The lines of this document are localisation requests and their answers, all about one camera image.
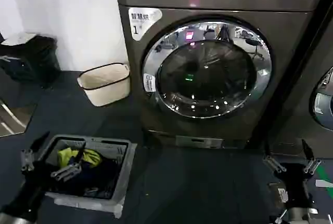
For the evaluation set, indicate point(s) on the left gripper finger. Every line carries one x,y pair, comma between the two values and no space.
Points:
27,160
66,171

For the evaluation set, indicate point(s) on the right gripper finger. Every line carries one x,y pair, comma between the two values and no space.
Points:
274,164
312,164

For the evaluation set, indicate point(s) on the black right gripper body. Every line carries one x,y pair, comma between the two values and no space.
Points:
297,182

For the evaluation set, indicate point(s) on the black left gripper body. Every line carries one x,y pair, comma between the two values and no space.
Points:
31,190

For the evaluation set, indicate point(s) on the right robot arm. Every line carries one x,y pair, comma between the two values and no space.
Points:
301,216

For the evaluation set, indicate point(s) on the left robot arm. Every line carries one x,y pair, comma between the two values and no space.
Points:
14,218

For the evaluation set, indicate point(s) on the yellow-green garment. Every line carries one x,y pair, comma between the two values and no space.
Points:
91,155

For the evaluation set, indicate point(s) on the dark navy garment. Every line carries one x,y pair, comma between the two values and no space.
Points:
99,177

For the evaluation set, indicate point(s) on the shiny metal floor panel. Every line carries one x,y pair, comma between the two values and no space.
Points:
13,120

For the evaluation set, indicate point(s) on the grey dryer with partial door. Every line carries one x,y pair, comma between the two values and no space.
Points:
299,120

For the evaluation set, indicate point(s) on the grey plastic laundry crate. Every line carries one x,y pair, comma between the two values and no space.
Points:
125,172

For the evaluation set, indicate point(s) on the chrome-rimmed round dryer door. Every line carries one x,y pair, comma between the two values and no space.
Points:
323,99

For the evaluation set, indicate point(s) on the grey front-loading dryer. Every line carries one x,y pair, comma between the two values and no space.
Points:
260,83

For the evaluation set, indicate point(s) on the cream basket with black trim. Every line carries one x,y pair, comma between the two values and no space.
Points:
104,86

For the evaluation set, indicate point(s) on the black waste bin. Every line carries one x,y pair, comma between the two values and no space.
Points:
39,60

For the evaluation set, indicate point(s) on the round chrome glass dryer door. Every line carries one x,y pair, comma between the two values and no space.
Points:
205,78

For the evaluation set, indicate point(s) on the small white door label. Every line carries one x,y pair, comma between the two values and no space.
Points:
150,82

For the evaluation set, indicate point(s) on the white sticker with numeral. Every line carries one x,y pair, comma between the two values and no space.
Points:
140,22

